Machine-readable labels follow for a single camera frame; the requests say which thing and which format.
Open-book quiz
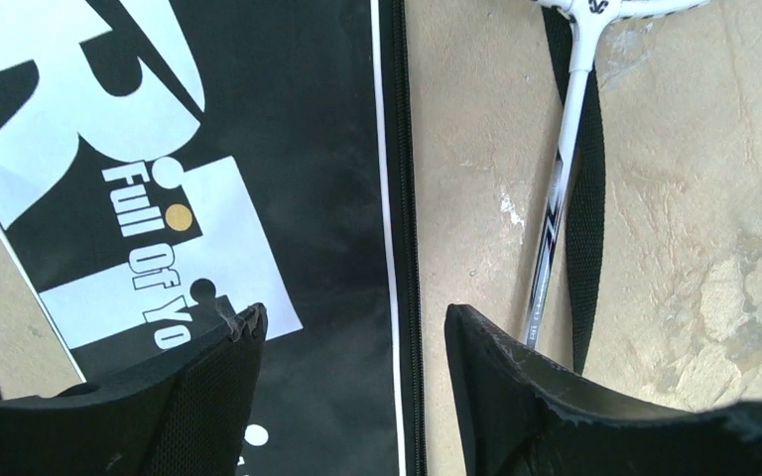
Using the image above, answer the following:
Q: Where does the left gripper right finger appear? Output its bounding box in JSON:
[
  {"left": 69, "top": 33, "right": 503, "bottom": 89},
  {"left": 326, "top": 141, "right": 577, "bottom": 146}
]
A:
[{"left": 444, "top": 304, "right": 762, "bottom": 475}]

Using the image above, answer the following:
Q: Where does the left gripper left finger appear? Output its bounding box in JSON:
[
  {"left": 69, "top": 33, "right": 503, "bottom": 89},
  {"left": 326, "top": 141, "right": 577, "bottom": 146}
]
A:
[{"left": 0, "top": 303, "right": 268, "bottom": 475}]

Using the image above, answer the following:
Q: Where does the black racket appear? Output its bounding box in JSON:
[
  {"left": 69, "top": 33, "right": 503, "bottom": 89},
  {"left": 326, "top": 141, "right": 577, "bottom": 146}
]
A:
[{"left": 525, "top": 0, "right": 705, "bottom": 349}]

